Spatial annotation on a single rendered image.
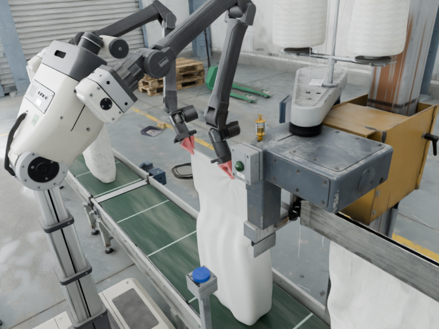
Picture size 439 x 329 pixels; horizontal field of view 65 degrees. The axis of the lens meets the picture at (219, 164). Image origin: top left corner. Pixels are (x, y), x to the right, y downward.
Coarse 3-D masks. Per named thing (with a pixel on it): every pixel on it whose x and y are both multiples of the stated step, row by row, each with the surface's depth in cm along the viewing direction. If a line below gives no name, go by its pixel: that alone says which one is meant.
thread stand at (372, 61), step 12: (336, 0) 96; (336, 12) 98; (336, 24) 99; (288, 48) 113; (300, 48) 111; (312, 48) 113; (336, 60) 102; (348, 60) 99; (360, 60) 92; (372, 60) 90; (384, 60) 90; (396, 60) 91; (324, 84) 106; (336, 84) 105
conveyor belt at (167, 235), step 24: (144, 192) 256; (120, 216) 230; (144, 216) 229; (168, 216) 227; (144, 240) 207; (168, 240) 205; (192, 240) 204; (168, 264) 187; (192, 264) 186; (216, 312) 158; (288, 312) 156
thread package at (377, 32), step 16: (368, 0) 83; (384, 0) 82; (400, 0) 82; (352, 16) 89; (368, 16) 84; (384, 16) 83; (400, 16) 83; (352, 32) 89; (368, 32) 85; (384, 32) 84; (400, 32) 85; (352, 48) 90; (368, 48) 87; (384, 48) 86; (400, 48) 87
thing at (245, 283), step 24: (192, 168) 159; (216, 168) 140; (216, 192) 146; (240, 192) 132; (216, 216) 146; (240, 216) 137; (216, 240) 144; (240, 240) 133; (216, 264) 150; (240, 264) 134; (264, 264) 136; (240, 288) 141; (264, 288) 142; (240, 312) 147; (264, 312) 151
